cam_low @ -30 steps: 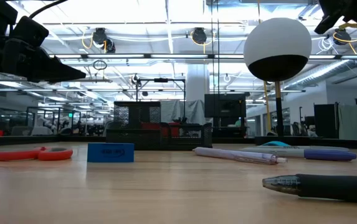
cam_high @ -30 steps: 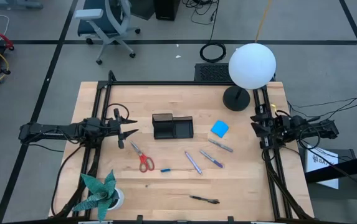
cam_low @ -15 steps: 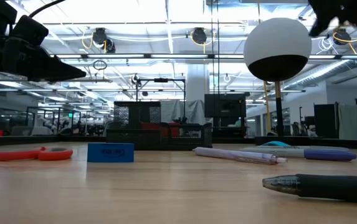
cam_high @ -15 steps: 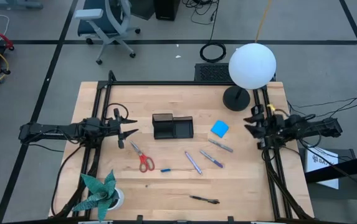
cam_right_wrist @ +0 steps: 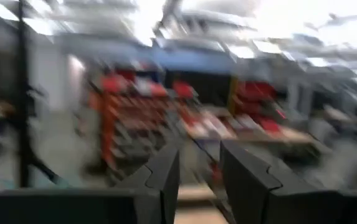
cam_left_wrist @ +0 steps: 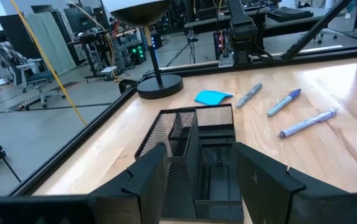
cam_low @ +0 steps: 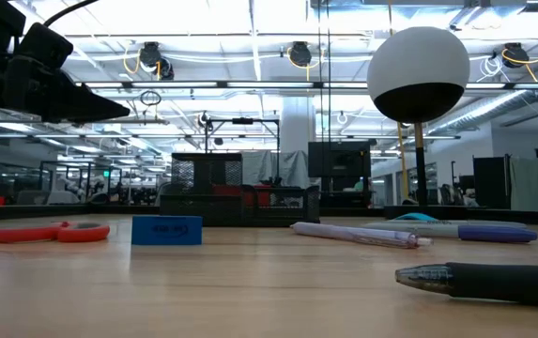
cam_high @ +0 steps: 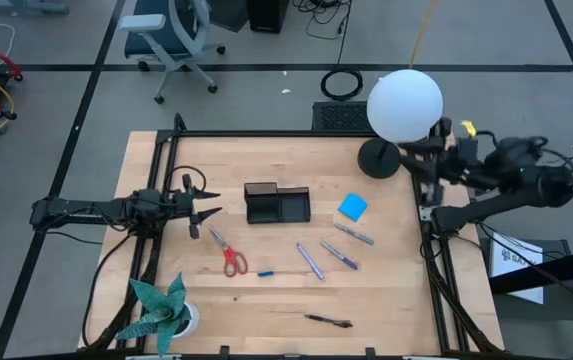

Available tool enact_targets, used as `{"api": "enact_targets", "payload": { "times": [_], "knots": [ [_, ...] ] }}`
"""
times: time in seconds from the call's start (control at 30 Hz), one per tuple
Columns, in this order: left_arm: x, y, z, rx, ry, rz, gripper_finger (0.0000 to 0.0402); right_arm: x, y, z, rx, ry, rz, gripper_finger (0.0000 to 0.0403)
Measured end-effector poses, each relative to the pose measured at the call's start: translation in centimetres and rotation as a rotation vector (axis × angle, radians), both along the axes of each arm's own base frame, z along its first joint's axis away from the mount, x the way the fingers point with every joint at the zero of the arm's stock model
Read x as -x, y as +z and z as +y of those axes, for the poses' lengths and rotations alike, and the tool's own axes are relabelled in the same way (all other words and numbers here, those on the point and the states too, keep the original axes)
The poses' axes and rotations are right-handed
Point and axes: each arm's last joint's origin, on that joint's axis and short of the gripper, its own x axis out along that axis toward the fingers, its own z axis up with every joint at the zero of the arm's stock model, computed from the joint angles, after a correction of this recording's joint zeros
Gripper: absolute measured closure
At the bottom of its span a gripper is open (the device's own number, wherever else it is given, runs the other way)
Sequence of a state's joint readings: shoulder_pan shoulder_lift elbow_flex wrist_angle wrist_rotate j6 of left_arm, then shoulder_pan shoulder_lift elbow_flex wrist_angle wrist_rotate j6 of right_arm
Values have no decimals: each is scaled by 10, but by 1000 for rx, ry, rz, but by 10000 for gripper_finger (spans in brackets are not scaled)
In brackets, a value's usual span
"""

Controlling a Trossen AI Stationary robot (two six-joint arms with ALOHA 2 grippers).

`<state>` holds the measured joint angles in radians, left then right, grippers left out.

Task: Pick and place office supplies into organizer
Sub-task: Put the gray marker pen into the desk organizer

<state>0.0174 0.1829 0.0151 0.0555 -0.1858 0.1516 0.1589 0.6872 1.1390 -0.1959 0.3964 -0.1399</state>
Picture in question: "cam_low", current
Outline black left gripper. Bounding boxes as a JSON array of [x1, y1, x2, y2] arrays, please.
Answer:
[[0, 46, 131, 124]]

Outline red handled scissors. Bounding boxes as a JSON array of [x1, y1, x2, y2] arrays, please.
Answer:
[[0, 221, 112, 245]]

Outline blue sticky note pad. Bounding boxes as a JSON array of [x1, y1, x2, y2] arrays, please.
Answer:
[[131, 215, 204, 247]]

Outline lavender marbled click pen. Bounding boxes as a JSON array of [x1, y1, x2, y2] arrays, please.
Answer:
[[290, 221, 434, 250]]

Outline slim grey pen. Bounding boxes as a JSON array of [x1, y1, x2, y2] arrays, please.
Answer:
[[388, 219, 528, 229]]

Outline black ballpoint pen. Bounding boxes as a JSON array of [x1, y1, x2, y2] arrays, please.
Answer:
[[394, 261, 538, 309]]

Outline black mesh desk organizer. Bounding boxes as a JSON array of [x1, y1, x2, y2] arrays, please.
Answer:
[[159, 152, 321, 228]]

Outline grey cloth cover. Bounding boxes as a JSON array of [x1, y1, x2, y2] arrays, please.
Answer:
[[241, 149, 310, 189]]

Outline black hanging monitor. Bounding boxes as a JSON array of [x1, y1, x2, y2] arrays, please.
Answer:
[[307, 140, 372, 178]]

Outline white globe table lamp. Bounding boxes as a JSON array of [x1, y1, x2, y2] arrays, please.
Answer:
[[366, 25, 470, 221]]

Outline black partition panel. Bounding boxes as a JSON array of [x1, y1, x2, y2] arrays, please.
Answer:
[[473, 156, 512, 210]]

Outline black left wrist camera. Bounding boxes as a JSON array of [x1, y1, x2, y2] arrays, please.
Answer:
[[13, 22, 75, 72]]

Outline black ceiling cable reel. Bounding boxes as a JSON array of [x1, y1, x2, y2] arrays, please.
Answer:
[[502, 41, 530, 69], [288, 40, 314, 69], [138, 40, 176, 81]]

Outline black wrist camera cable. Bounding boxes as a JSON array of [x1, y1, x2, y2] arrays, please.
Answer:
[[42, 0, 100, 28]]

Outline black aluminium table frame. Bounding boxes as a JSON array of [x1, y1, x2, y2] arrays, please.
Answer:
[[0, 204, 538, 227]]

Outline black neighbouring rig frame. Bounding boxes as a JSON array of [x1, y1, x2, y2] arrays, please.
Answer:
[[205, 116, 282, 189]]

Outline yellow hanging cable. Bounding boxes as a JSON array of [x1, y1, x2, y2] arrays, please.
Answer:
[[387, 0, 411, 203]]

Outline silver ceiling air duct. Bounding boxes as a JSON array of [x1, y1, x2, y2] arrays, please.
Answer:
[[426, 88, 530, 136]]

